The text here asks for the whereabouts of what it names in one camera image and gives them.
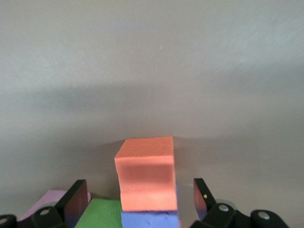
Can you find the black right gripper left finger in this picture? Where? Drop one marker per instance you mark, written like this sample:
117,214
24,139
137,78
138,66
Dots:
73,202

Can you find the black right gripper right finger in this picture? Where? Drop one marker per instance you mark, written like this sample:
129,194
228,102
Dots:
204,202

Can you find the pink foam cube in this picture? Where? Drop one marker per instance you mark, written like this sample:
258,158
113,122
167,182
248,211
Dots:
50,197

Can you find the green foam cube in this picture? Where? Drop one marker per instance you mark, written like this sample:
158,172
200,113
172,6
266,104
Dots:
102,213

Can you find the purple foam cube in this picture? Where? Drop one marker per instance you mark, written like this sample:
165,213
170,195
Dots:
149,219

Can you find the orange foam cube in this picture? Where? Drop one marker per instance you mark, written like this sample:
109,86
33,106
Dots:
147,173

